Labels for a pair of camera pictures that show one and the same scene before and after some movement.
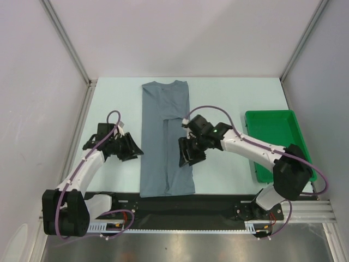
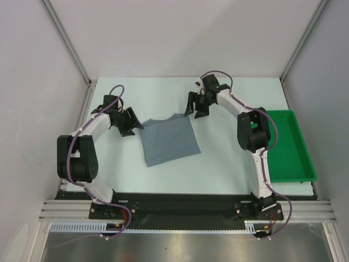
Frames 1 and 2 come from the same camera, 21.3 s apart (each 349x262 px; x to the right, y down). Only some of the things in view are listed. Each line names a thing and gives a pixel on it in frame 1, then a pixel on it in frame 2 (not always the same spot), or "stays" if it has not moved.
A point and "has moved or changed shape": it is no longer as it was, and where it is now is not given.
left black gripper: (131, 149) to (132, 121)
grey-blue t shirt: (164, 109) has moved or changed shape
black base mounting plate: (212, 208) stays
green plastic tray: (281, 127) stays
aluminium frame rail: (304, 211) stays
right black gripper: (194, 146) to (198, 102)
